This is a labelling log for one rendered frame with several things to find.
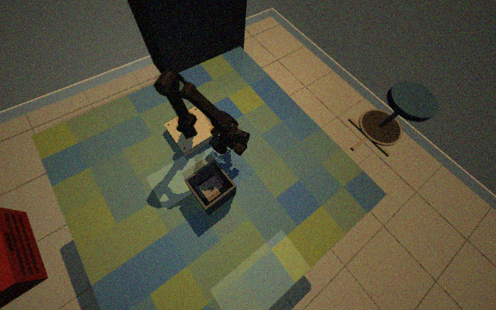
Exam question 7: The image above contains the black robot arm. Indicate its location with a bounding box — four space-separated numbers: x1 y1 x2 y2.
154 71 250 155

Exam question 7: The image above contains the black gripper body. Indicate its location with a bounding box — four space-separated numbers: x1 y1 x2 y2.
211 128 247 156

